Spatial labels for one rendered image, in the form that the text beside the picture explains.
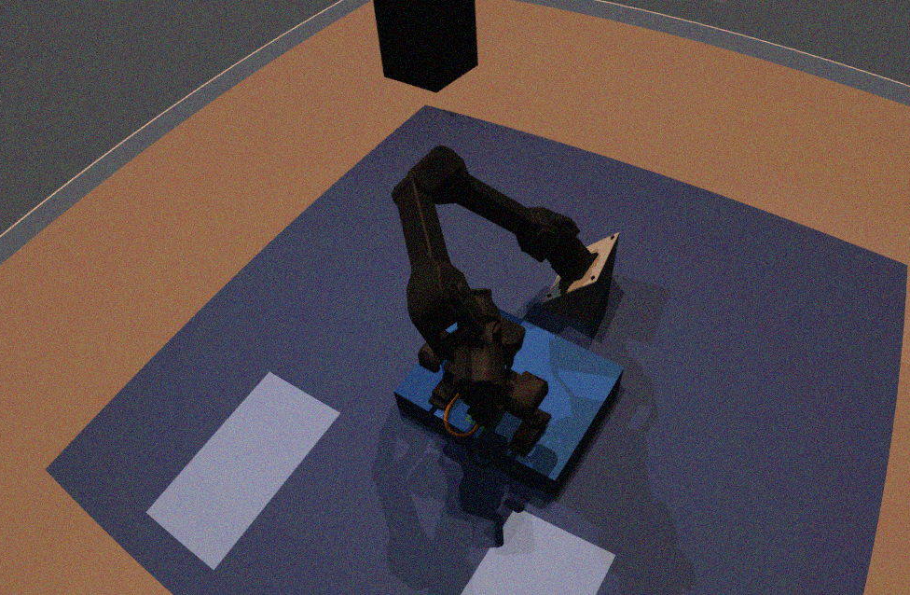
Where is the blue rectangular block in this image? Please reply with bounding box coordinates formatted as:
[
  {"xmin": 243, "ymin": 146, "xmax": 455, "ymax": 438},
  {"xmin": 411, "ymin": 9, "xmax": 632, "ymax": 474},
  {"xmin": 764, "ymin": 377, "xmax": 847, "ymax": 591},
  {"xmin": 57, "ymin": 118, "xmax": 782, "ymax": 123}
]
[{"xmin": 394, "ymin": 309, "xmax": 624, "ymax": 493}]

